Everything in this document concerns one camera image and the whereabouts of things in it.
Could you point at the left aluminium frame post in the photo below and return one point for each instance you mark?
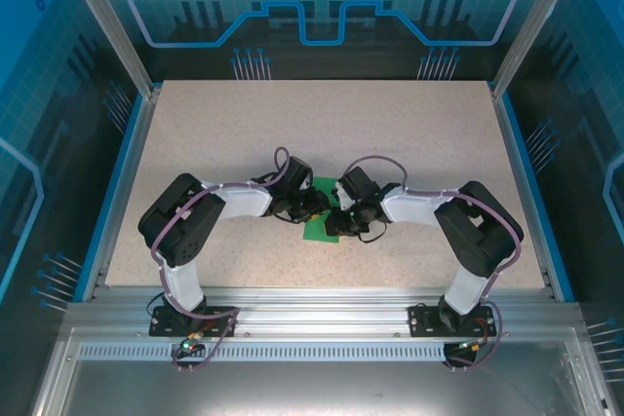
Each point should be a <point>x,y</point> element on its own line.
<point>112,21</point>

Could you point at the steel tray panel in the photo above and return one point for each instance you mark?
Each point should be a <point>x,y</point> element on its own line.
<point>317,387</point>

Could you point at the aluminium front rail beam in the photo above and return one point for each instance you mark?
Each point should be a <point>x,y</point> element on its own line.
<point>317,313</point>

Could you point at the aluminium frame post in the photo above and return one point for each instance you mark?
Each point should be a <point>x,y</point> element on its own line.
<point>112,21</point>
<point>536,21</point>

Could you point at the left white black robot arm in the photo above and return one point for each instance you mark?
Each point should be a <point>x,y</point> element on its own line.
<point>185,221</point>

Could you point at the left aluminium side rail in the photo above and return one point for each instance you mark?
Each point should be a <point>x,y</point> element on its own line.
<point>128,182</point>

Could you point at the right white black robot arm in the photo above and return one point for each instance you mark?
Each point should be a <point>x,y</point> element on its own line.
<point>482,231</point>

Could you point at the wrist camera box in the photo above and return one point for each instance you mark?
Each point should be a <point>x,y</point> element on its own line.
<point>343,197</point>
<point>308,184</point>

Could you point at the right aluminium frame post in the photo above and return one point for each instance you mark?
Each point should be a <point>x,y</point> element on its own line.
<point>536,21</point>

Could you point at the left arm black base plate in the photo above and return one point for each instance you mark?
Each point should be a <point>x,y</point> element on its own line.
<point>158,329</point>

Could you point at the aluminium side rail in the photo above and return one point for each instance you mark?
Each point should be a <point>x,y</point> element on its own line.
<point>128,182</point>
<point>523,192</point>

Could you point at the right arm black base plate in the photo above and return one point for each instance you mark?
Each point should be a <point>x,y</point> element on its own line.
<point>420,323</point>

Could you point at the right aluminium side rail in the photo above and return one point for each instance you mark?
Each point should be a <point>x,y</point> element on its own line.
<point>523,192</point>

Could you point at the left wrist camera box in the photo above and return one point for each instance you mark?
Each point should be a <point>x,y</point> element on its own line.
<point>308,184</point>

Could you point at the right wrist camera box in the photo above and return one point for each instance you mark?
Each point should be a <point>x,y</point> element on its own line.
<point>343,197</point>

